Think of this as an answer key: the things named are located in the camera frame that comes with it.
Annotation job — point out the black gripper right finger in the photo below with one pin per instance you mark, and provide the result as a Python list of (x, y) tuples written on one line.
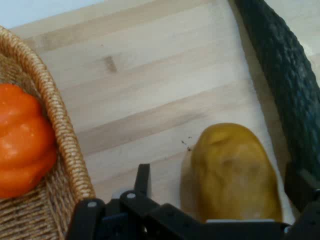
[(307, 200)]

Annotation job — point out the dark green cucumber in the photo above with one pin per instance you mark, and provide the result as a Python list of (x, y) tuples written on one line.
[(282, 62)]

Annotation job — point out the woven wicker basket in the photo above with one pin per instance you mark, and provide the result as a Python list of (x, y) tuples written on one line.
[(62, 130)]

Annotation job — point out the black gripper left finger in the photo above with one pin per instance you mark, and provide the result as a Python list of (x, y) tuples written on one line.
[(130, 215)]

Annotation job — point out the yellow-brown potato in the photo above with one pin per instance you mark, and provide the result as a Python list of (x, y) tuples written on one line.
[(232, 175)]

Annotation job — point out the red-orange bell pepper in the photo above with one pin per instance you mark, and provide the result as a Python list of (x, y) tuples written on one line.
[(22, 140)]

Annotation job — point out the wooden cutting board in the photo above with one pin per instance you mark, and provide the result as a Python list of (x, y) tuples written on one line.
[(150, 87)]

